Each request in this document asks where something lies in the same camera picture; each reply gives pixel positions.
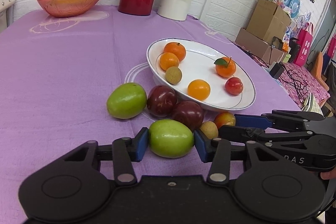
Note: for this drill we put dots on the purple tablecloth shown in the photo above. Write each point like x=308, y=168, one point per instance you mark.
x=57, y=74

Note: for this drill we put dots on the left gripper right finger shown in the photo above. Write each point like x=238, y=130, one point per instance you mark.
x=218, y=152

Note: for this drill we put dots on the green jujube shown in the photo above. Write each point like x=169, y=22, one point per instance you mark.
x=127, y=101
x=170, y=139

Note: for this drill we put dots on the blue white decorative plates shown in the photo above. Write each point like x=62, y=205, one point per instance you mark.
x=294, y=10

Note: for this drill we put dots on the dark red plum lower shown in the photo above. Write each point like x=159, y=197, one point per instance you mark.
x=188, y=113

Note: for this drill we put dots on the brown longan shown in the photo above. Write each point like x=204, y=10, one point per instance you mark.
x=173, y=75

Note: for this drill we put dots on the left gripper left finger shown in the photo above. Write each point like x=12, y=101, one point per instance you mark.
x=122, y=152

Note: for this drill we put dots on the black power adapter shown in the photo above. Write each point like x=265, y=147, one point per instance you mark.
x=276, y=70

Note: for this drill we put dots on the orange glass bowl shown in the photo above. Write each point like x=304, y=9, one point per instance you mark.
x=66, y=8

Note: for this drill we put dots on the orange tangerine with leaf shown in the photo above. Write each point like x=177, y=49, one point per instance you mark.
x=225, y=67

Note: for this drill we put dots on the small orange kumquat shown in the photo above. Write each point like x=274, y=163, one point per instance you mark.
x=168, y=60

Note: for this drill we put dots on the dark red plum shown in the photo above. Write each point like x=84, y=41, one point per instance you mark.
x=188, y=113
x=161, y=101

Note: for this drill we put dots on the yellow orange fruit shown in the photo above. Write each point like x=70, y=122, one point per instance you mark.
x=199, y=89

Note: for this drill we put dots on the cardboard boxes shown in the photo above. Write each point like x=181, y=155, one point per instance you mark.
x=265, y=32

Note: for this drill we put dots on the pink gift bag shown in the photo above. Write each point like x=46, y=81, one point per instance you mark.
x=305, y=39

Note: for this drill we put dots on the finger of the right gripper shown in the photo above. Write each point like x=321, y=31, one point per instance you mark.
x=250, y=121
x=241, y=134

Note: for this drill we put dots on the small longan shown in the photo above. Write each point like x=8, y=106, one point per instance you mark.
x=209, y=129

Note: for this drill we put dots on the dark red plum upper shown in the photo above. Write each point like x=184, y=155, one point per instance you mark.
x=161, y=101

